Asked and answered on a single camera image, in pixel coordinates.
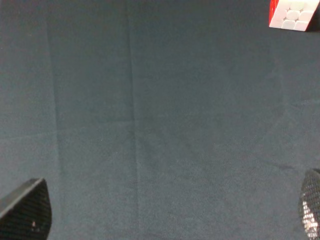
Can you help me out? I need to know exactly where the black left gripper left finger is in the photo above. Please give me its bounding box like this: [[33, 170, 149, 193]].
[[0, 178, 52, 240]]

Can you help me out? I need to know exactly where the pastel rubik's cube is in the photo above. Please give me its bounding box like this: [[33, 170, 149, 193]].
[[268, 0, 320, 32]]

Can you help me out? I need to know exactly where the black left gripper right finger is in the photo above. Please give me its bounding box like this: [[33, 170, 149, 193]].
[[298, 168, 320, 240]]

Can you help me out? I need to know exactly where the black tablecloth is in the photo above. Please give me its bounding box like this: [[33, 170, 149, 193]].
[[0, 0, 320, 240]]

